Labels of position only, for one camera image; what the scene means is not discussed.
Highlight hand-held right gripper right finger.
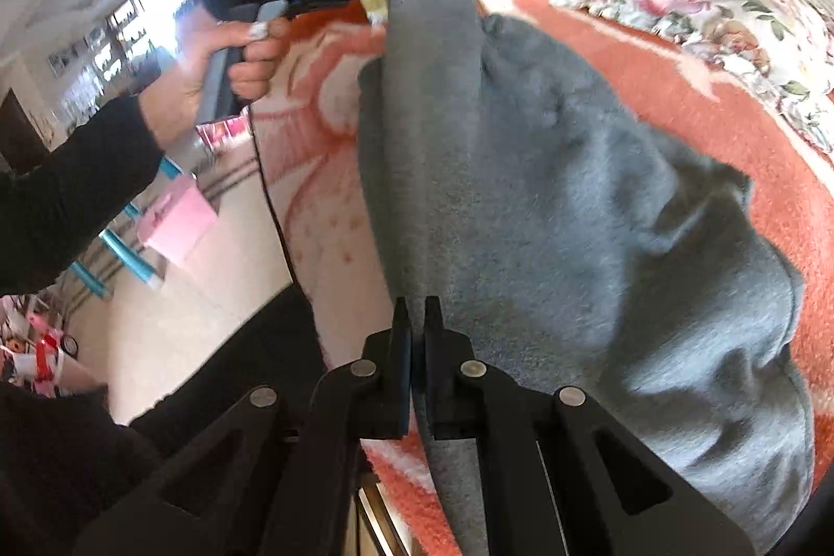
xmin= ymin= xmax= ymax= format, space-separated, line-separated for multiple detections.
xmin=417 ymin=295 xmax=757 ymax=556

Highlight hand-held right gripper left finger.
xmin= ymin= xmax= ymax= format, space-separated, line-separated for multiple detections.
xmin=71 ymin=295 xmax=414 ymax=556

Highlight grey pants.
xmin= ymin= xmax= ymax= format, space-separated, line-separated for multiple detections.
xmin=355 ymin=0 xmax=817 ymax=556

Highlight person's left forearm black sleeve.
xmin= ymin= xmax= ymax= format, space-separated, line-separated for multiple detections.
xmin=0 ymin=92 xmax=168 ymax=296

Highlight person's left hand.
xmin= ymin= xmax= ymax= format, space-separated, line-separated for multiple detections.
xmin=139 ymin=4 xmax=294 ymax=148

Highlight pink box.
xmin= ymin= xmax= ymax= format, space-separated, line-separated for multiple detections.
xmin=136 ymin=174 xmax=220 ymax=262

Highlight teal stool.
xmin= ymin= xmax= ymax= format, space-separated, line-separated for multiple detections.
xmin=68 ymin=155 xmax=183 ymax=300

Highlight dark wooden door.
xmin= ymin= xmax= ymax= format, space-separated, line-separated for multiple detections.
xmin=0 ymin=88 xmax=52 ymax=169

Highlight person's black clothing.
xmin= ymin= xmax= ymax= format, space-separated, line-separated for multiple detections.
xmin=0 ymin=283 xmax=335 ymax=556

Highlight red white toy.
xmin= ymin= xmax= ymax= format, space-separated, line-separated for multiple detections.
xmin=0 ymin=318 xmax=80 ymax=397

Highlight orange white patterned blanket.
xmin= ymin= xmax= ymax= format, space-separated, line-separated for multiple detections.
xmin=251 ymin=0 xmax=834 ymax=556

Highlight black cable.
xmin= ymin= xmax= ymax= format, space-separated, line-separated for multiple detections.
xmin=248 ymin=100 xmax=310 ymax=300

